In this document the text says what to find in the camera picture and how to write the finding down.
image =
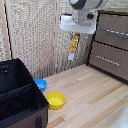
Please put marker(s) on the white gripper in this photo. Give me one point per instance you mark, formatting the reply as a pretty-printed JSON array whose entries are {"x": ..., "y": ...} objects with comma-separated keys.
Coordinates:
[{"x": 77, "y": 25}]

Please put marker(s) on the yellow orange cereal bar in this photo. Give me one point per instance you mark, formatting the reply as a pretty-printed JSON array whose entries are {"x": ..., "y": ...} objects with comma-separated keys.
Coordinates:
[{"x": 73, "y": 46}]

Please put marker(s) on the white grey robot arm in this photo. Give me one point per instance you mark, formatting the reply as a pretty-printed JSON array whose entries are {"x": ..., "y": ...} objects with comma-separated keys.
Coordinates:
[{"x": 87, "y": 6}]

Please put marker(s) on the brown drawer cabinet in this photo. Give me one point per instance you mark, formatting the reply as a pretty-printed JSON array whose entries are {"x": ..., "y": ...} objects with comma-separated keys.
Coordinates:
[{"x": 110, "y": 46}]

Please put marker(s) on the beige woven screen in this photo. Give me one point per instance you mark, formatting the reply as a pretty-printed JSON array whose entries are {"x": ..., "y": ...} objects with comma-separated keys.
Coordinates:
[{"x": 33, "y": 36}]

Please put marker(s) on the blue plastic bowl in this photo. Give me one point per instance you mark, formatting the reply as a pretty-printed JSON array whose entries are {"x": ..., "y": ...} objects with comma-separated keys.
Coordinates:
[{"x": 41, "y": 84}]

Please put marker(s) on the yellow plastic bowl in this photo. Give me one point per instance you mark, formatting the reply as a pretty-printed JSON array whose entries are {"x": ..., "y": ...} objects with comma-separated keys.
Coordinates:
[{"x": 55, "y": 100}]

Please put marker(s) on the black fabric storage box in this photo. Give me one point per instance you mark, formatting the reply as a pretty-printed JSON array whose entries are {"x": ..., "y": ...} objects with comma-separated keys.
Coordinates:
[{"x": 18, "y": 96}]

